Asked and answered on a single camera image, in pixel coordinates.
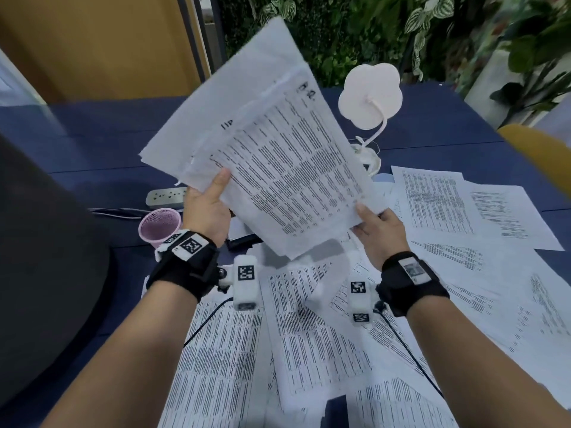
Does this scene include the pile of printed papers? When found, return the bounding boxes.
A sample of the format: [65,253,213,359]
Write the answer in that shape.
[142,166,571,428]

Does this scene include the black right wristband with markers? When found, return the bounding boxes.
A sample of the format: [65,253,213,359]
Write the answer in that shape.
[375,251,450,318]

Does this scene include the white flower-shaped desk lamp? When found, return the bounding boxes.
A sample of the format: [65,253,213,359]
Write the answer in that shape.
[338,62,404,179]

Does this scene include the black right camera cable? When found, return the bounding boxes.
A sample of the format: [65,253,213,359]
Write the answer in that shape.
[374,300,445,399]

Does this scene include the black left camera cable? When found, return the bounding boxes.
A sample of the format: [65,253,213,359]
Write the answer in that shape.
[183,297,235,348]

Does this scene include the person's left forearm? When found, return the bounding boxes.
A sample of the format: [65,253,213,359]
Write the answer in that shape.
[40,282,199,428]

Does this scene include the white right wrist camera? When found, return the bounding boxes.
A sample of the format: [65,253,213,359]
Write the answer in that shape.
[347,280,374,328]

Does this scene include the large black chair back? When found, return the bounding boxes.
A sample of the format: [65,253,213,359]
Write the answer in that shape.
[0,133,111,408]

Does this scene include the person's left hand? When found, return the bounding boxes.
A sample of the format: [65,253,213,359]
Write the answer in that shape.
[183,168,233,248]

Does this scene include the black wristband with markers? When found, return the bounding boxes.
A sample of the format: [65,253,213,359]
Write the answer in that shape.
[375,251,450,318]
[146,229,222,304]

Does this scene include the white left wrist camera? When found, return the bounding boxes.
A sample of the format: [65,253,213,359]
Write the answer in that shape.
[217,255,261,311]

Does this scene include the black mesh tiered tray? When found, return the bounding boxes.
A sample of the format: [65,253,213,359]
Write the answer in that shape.
[225,234,261,253]

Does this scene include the printed paper sheet bundle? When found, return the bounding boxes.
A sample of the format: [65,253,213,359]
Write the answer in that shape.
[139,16,389,260]

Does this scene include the white board panel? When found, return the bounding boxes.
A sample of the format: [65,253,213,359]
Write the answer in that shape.
[0,48,48,108]

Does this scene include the dark green potted plant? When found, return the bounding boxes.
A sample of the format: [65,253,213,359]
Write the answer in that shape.
[488,0,571,128]

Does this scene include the white column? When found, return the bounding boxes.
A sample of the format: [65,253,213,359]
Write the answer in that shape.
[463,48,571,130]

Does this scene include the person's right hand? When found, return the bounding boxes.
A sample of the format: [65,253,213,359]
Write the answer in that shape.
[350,202,407,272]

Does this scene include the power strip cable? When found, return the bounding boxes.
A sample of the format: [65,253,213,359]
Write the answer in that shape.
[88,207,152,219]

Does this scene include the white power strip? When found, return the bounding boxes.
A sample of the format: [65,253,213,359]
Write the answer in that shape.
[146,187,188,208]

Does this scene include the dark metal door frame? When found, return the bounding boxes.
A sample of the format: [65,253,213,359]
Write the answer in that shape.
[176,0,228,83]

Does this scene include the green plant wall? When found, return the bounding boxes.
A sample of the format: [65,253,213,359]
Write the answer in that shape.
[221,0,500,90]

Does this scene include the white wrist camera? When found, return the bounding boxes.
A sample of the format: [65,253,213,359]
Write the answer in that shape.
[347,280,374,328]
[217,255,261,311]

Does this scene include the black left wristband with markers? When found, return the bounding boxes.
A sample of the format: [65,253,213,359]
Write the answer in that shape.
[146,229,222,304]

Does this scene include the black camera cable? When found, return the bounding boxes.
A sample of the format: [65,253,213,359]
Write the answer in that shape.
[374,300,445,399]
[183,297,235,348]

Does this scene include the pink mesh cup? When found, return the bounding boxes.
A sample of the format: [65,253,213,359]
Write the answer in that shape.
[138,207,184,250]

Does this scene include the person's right forearm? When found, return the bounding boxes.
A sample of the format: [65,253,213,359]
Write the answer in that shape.
[406,294,571,428]

